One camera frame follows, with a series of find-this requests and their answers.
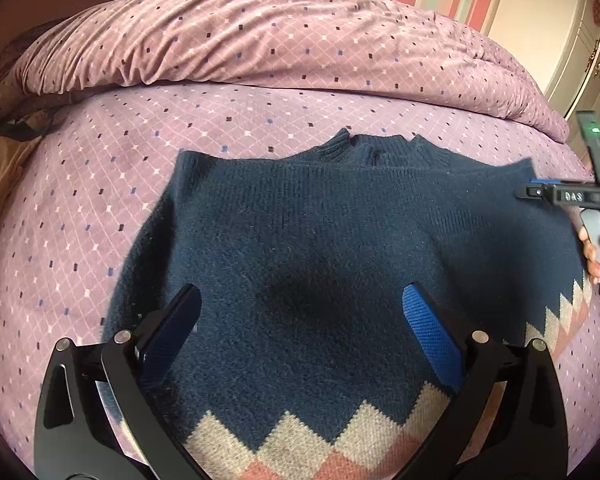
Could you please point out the tan pillow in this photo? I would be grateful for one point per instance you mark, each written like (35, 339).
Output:
(0, 185)

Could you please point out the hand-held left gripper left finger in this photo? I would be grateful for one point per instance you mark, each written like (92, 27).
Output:
(172, 325)

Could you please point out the navy diamond-pattern knit sweater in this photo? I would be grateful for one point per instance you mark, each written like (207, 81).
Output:
(305, 240)

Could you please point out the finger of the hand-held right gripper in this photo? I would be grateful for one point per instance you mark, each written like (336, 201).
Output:
(532, 191)

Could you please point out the white wardrobe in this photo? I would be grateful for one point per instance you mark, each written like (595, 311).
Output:
(555, 35)

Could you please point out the person's right hand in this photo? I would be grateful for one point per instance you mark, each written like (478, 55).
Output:
(591, 260)

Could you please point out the dark cloth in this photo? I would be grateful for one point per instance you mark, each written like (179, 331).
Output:
(10, 130)

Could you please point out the purple dotted duvet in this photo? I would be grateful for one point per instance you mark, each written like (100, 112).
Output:
(280, 35)

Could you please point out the purple dotted bed sheet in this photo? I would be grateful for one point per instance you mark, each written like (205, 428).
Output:
(105, 160)

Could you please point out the pink padded headboard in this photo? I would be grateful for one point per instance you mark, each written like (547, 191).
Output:
(55, 0)

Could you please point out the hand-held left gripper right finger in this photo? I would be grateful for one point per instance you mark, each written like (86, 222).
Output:
(432, 340)

